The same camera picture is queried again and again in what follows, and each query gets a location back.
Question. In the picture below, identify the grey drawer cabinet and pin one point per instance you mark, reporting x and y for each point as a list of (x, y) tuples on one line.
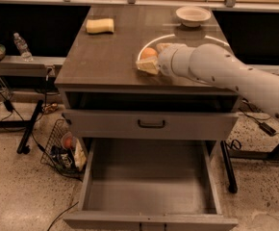
[(100, 73)]

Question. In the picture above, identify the grey side shelf left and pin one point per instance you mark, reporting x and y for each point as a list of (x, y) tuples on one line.
[(38, 67)]

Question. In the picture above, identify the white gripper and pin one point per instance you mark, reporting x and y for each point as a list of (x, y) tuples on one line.
[(165, 63)]

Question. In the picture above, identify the orange fruit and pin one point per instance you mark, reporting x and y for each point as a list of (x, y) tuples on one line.
[(148, 52)]

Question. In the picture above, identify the yellow sponge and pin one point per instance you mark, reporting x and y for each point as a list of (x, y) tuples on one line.
[(97, 26)]

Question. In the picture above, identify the black wire basket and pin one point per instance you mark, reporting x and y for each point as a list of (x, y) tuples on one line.
[(58, 157)]

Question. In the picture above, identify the black power adapter right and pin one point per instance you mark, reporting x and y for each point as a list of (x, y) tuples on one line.
[(267, 129)]

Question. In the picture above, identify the open grey lower drawer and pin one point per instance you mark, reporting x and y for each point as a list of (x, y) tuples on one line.
[(146, 185)]

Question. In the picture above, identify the orange ball in basket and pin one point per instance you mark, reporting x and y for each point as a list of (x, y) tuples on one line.
[(67, 144)]

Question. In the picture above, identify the black table leg left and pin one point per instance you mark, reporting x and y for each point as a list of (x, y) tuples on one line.
[(23, 148)]

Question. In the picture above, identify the clear plastic water bottle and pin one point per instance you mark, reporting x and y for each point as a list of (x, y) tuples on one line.
[(22, 47)]

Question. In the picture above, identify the black table leg right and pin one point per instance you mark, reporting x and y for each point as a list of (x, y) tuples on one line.
[(233, 188)]

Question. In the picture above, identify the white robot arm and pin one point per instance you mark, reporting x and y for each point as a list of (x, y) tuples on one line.
[(212, 65)]

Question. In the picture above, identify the white bowl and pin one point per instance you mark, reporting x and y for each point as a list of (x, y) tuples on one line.
[(191, 16)]

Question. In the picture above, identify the black table leg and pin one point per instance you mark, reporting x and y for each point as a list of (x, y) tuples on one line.
[(23, 148), (233, 188)]

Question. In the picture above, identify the closed grey drawer with handle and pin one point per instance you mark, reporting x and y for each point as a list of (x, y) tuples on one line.
[(151, 125)]

